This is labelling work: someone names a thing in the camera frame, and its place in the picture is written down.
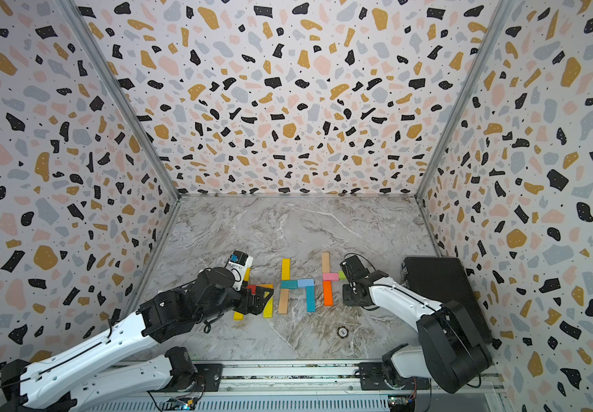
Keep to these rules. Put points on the teal long block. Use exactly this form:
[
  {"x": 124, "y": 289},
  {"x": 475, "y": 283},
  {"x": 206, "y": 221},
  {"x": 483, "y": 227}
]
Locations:
[{"x": 310, "y": 299}]

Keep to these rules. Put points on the pink block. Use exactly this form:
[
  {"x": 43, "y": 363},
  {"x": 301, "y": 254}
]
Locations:
[{"x": 330, "y": 277}]

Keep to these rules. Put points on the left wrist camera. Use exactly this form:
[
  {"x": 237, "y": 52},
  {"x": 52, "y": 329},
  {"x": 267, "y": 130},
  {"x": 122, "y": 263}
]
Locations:
[{"x": 237, "y": 264}]

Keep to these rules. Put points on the poker chip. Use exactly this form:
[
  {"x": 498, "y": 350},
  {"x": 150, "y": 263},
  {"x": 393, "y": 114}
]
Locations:
[{"x": 342, "y": 332}]

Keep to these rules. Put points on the black case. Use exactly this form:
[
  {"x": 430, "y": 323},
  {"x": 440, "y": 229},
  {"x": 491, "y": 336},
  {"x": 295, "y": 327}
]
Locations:
[{"x": 444, "y": 279}]

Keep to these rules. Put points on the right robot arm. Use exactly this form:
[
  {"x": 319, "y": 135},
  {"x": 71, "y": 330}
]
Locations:
[{"x": 450, "y": 351}]

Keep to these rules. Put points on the light blue block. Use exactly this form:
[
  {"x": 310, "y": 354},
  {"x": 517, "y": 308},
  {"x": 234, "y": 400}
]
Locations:
[{"x": 305, "y": 283}]

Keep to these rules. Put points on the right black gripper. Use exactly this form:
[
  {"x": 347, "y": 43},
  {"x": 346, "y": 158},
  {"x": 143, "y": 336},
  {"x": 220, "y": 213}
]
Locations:
[{"x": 344, "y": 297}]

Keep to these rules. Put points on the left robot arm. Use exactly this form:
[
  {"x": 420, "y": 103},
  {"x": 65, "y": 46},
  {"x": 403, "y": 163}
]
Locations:
[{"x": 85, "y": 376}]

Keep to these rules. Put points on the lime yellow block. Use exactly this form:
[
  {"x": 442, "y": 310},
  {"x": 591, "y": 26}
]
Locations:
[{"x": 268, "y": 311}]

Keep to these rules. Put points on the orange block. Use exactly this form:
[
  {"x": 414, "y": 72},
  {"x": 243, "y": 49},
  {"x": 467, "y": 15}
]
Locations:
[{"x": 327, "y": 292}]

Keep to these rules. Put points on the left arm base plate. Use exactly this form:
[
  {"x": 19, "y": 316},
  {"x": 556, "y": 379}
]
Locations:
[{"x": 206, "y": 378}]

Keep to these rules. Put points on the tan wooden block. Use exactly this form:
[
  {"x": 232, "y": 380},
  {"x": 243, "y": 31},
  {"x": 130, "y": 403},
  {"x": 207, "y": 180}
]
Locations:
[{"x": 284, "y": 297}]

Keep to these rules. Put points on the teal short block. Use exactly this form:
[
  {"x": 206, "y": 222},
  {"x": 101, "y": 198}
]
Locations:
[{"x": 289, "y": 284}]

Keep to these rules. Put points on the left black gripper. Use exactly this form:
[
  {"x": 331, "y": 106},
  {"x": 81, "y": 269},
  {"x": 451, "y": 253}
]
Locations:
[{"x": 249, "y": 307}]

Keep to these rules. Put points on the aluminium rail frame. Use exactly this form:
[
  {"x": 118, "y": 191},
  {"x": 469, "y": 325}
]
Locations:
[{"x": 303, "y": 385}]

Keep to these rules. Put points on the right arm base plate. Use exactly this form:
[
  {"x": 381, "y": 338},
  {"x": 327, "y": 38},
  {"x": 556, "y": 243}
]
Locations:
[{"x": 376, "y": 376}]

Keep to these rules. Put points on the beige wooden block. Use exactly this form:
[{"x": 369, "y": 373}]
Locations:
[{"x": 326, "y": 265}]

